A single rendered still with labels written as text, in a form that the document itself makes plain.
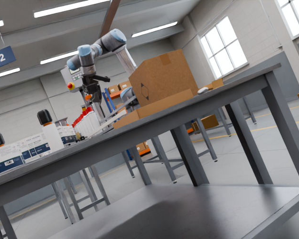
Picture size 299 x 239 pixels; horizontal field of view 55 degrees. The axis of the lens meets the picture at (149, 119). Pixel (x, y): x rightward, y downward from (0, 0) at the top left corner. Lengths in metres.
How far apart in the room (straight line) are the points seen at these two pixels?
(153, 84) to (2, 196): 0.89
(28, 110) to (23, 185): 9.06
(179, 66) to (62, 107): 8.45
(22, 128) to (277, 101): 8.99
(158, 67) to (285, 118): 0.67
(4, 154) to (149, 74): 0.96
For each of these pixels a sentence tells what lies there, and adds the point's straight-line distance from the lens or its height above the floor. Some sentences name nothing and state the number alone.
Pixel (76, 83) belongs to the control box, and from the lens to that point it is 2.31.
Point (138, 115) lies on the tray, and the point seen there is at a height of 0.85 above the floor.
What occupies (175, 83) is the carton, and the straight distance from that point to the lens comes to 1.54.
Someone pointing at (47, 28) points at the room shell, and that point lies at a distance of 6.85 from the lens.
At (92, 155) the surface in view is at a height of 0.78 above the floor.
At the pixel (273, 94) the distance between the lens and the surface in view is 1.48.
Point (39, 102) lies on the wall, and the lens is 10.02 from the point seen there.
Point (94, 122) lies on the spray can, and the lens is 2.01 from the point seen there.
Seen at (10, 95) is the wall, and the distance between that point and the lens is 10.14.
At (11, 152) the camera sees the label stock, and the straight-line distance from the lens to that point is 1.89.
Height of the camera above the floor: 0.79
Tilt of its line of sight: 1 degrees up
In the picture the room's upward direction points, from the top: 23 degrees counter-clockwise
